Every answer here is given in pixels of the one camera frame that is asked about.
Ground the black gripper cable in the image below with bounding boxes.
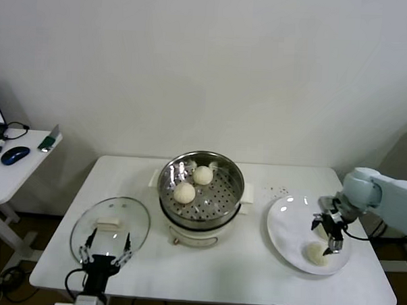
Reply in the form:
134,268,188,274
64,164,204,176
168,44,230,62
64,267,88,299
341,225,372,242

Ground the blue computer mouse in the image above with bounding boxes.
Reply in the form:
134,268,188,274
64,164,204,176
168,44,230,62
0,145,32,167

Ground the green and white device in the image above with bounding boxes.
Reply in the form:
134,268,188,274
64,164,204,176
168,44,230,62
37,123,63,154

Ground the white round plate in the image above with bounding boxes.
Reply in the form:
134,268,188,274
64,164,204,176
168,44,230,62
264,194,354,277

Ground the white side desk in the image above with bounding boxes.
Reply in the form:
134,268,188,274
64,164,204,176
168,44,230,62
0,127,64,265

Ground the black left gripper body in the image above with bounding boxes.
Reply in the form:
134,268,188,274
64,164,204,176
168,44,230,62
80,253,122,297

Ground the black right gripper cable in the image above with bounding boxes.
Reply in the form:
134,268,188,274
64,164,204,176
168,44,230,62
341,225,372,242

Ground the thin black desk cable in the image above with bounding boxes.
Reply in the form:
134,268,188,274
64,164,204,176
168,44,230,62
3,121,32,142

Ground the perforated steel steamer basket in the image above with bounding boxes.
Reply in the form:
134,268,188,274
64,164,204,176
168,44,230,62
155,149,247,231

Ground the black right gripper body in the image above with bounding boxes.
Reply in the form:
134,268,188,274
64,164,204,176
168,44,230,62
317,213,346,242

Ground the round glass lid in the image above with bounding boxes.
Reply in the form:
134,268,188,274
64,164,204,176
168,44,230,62
69,194,153,271

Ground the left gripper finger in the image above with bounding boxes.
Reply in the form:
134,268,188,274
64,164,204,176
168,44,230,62
78,228,98,264
114,232,134,268

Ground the black floor cable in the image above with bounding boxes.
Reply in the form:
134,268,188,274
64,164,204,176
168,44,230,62
0,265,37,304

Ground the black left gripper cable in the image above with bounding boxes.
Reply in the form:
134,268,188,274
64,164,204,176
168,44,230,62
64,267,88,299

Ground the white electric cooker pot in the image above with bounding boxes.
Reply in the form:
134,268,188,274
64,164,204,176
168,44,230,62
146,169,256,252

